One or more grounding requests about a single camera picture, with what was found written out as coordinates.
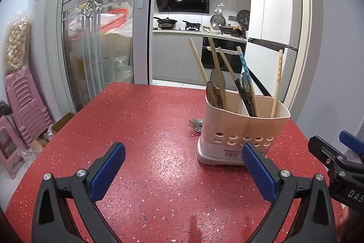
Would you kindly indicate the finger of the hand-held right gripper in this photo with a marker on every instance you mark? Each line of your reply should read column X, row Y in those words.
column 352, row 143
column 320, row 147

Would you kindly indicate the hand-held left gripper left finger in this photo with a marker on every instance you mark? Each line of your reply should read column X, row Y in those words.
column 109, row 171

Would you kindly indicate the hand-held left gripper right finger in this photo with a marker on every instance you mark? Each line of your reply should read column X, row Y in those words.
column 257, row 171

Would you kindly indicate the beige plastic cutlery holder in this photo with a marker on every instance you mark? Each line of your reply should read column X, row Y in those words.
column 224, row 120

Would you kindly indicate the yellow patterned chopstick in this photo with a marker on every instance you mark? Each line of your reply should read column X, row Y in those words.
column 278, row 75

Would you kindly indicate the blue patterned chopstick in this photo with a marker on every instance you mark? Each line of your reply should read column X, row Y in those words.
column 243, row 62

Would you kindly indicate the cardboard box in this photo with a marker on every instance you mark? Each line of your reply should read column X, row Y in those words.
column 64, row 120

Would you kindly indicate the clear bag of bread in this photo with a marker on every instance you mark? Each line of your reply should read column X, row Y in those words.
column 39, row 144

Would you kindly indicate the metal fork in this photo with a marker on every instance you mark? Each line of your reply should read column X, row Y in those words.
column 196, row 125

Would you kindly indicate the single pink plastic stool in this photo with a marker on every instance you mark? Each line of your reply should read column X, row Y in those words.
column 10, row 146

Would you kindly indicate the stack of pink plastic stools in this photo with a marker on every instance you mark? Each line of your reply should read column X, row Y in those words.
column 28, row 106

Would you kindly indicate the black built-in oven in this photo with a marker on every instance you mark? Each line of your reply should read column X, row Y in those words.
column 224, row 58

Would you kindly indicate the black plastic bag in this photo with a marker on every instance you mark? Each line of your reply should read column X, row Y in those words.
column 5, row 109

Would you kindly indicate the grey kitchen base cabinets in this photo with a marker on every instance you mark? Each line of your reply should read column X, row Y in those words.
column 176, row 58

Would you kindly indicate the sliding glass door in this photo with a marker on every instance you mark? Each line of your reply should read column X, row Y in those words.
column 99, row 32

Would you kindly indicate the dark wok with food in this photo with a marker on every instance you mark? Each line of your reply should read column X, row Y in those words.
column 231, row 29

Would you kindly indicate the round black trivet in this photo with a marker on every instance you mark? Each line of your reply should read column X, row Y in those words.
column 243, row 18

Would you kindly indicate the white refrigerator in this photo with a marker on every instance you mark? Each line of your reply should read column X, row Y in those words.
column 273, row 4

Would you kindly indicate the red plastic basket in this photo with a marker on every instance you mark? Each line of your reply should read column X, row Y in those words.
column 113, row 19

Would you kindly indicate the round metal steamer rack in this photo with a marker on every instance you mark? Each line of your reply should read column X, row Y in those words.
column 217, row 21

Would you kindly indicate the clear bag of pale balls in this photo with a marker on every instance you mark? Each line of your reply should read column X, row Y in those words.
column 17, row 43

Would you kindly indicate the black wok with lid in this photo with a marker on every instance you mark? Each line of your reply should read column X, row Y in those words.
column 165, row 22

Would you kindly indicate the black frying pan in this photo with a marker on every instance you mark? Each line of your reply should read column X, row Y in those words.
column 192, row 24

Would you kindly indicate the hanging metal utensil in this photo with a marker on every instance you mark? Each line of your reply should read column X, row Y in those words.
column 219, row 8

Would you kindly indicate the wall socket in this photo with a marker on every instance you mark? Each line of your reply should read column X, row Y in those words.
column 231, row 17

